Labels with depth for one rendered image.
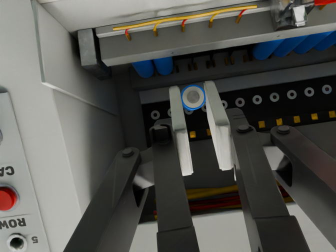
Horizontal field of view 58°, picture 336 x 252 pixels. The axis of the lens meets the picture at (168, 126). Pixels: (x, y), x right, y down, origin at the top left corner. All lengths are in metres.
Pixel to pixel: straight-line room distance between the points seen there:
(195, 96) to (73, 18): 0.10
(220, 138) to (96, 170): 0.13
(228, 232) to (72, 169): 0.12
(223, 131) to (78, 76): 0.13
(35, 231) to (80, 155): 0.06
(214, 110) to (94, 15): 0.11
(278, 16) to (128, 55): 0.11
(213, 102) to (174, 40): 0.07
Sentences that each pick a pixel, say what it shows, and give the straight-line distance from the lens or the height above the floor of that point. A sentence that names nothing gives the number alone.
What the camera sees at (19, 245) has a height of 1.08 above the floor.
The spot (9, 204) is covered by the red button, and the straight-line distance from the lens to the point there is 0.23.
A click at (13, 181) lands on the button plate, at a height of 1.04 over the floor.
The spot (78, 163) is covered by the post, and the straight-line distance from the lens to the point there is 0.23.
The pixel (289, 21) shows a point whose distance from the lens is 0.23.
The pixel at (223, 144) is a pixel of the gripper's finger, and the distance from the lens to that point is 0.16.
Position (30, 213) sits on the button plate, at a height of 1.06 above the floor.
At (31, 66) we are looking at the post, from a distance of 0.21.
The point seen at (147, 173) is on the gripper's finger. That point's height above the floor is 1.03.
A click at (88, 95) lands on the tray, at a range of 0.26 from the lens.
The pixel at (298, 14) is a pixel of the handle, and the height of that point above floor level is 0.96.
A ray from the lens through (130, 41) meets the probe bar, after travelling 0.24.
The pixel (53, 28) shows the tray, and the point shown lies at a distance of 0.22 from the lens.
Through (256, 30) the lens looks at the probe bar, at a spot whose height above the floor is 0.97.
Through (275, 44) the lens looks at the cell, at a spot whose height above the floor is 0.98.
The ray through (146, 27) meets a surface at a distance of 0.24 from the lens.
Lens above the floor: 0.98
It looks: 12 degrees up
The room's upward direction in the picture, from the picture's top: 171 degrees clockwise
